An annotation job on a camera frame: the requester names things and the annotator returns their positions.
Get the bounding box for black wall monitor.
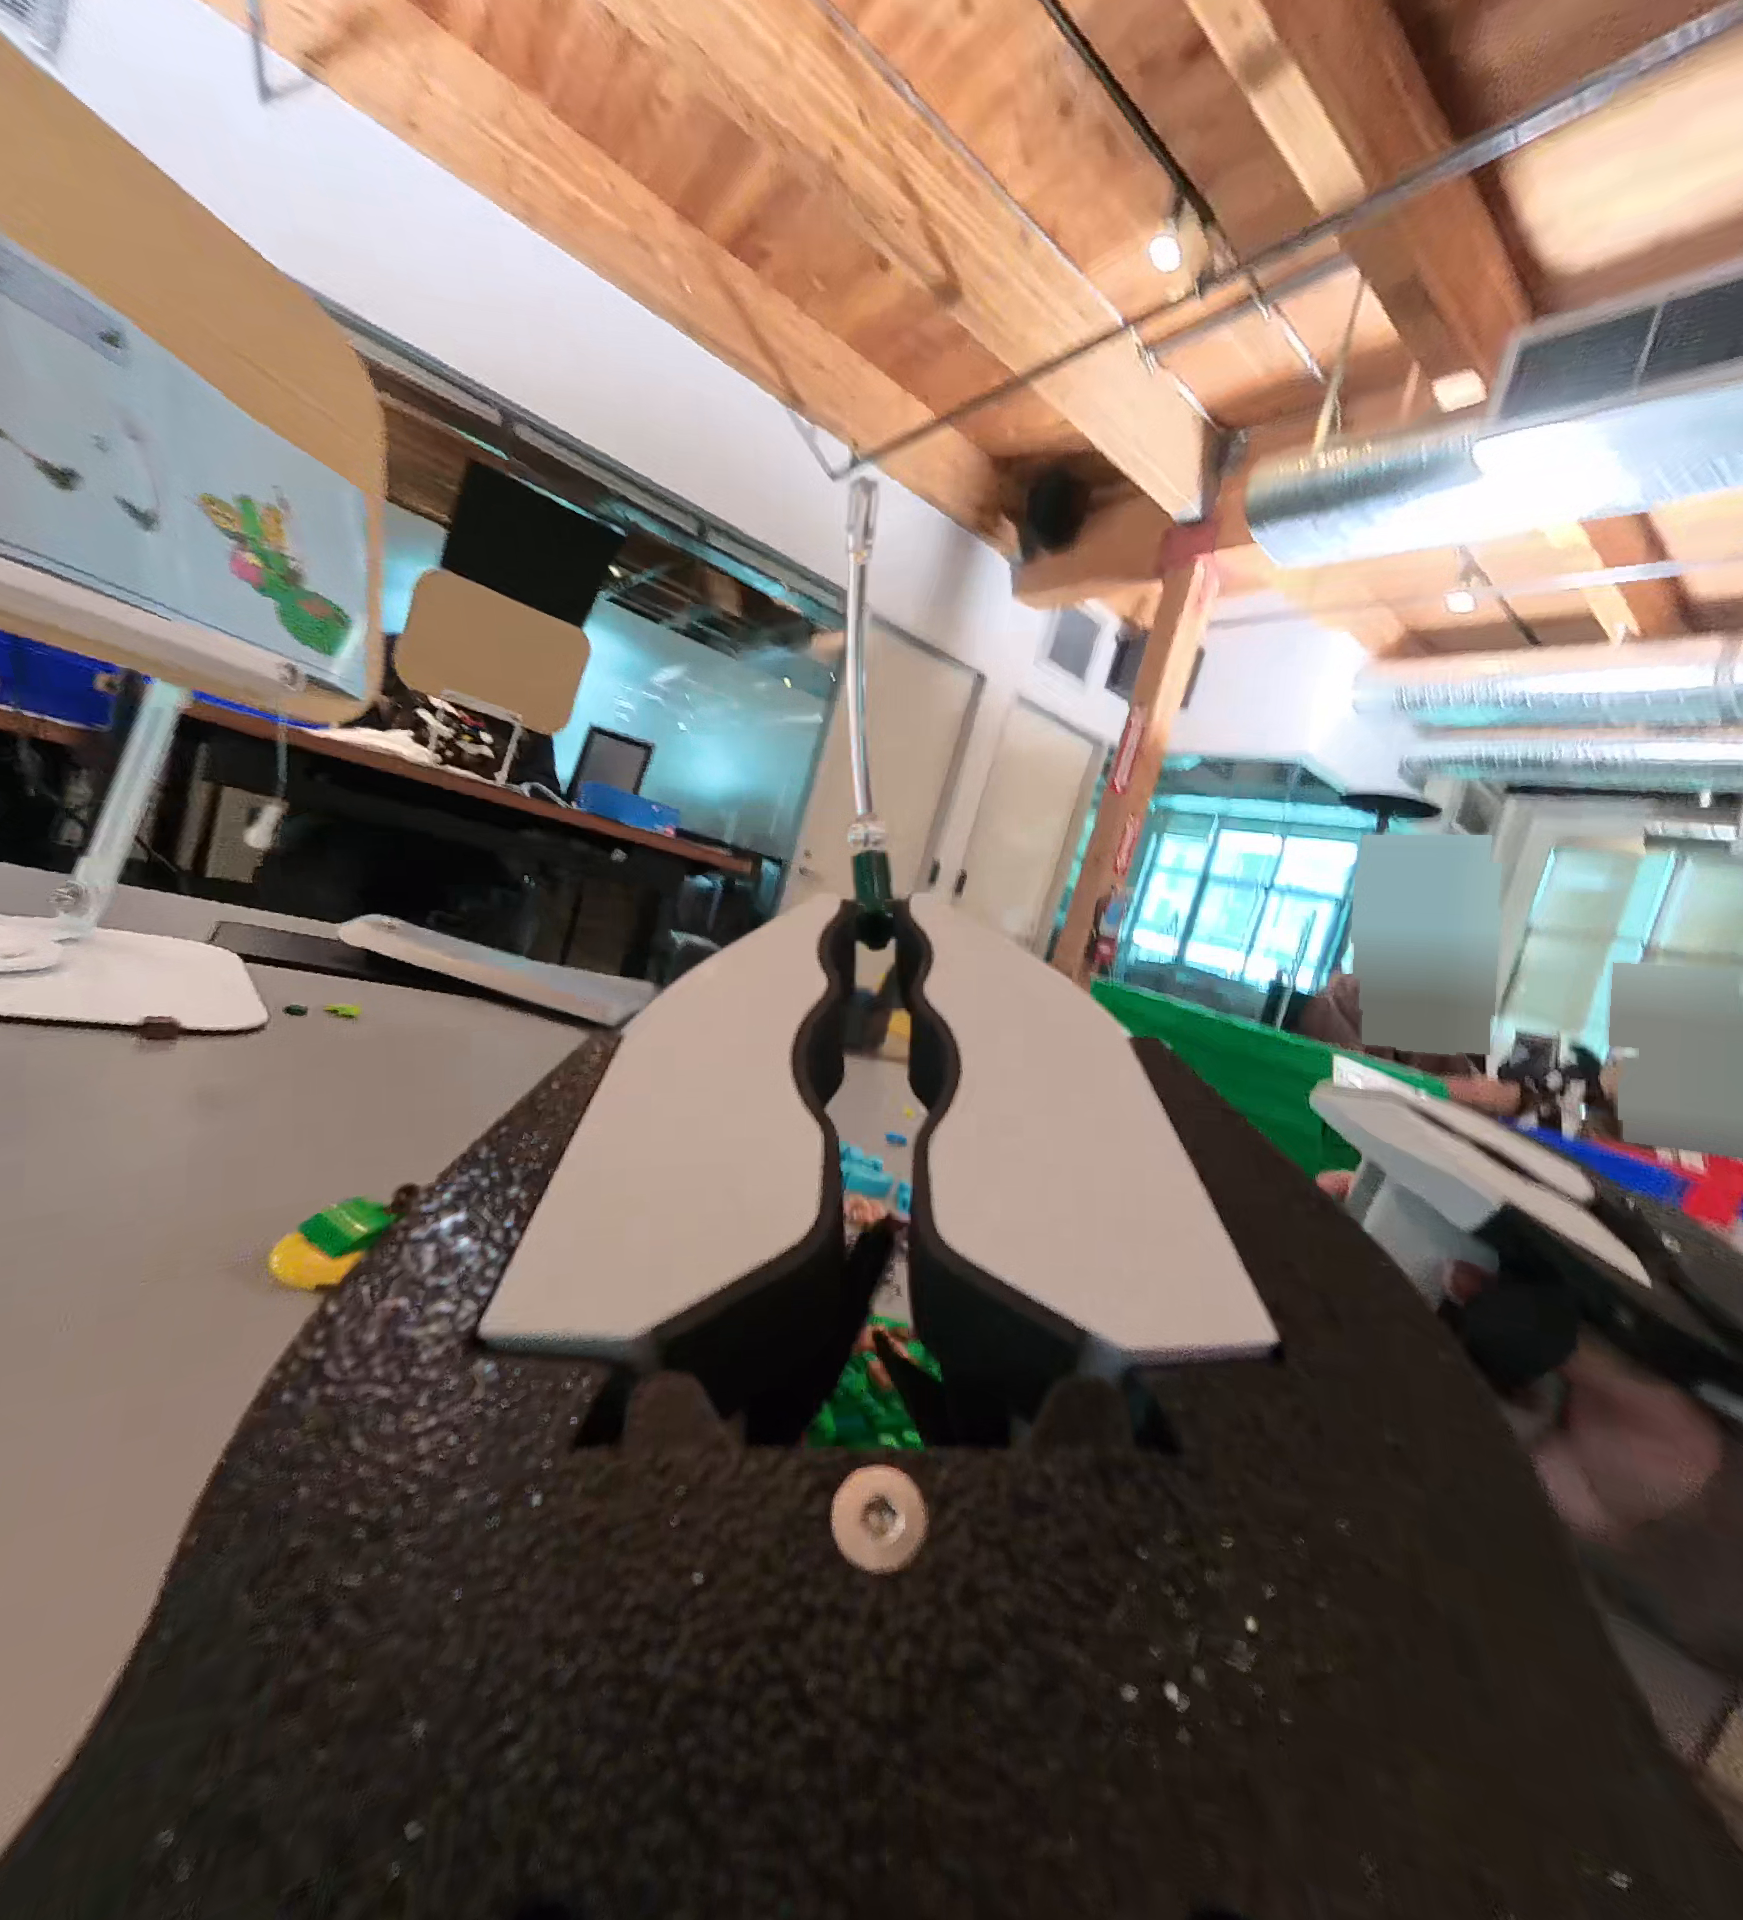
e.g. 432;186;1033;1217
437;456;631;627

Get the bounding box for row of blue bins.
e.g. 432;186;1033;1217
0;600;126;737

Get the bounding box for lego instruction booklet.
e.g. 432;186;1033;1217
0;195;372;705

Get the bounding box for grey desk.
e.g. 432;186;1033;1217
0;848;1743;1920

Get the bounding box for white double doors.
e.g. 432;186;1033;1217
794;612;1117;964

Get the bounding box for long wooden table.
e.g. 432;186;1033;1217
0;684;772;890

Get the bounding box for silver air duct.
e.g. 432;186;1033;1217
1243;360;1743;568
1352;631;1743;799

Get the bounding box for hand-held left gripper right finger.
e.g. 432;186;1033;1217
901;892;1282;1444

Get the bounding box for wooden post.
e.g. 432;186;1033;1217
1056;529;1219;980

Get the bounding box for stack of green bins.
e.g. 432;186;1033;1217
1086;974;1453;1192

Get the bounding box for instruction booklet on stand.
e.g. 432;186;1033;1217
0;0;391;1041

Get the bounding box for white vent grille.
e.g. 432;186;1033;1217
1483;246;1743;441

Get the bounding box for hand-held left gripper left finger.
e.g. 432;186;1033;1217
481;892;854;1444

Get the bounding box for clear flexible rod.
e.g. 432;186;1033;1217
840;477;891;862

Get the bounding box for white flat board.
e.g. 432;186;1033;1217
337;910;658;1030

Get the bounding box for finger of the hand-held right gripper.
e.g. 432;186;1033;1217
1477;1163;1655;1290
1310;1056;1600;1280

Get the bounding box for green lego plate build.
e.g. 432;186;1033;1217
807;1318;951;1450

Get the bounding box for yellow green lego piece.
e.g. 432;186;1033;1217
266;1196;398;1293

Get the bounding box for person's right hand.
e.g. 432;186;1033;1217
1509;1341;1738;1538

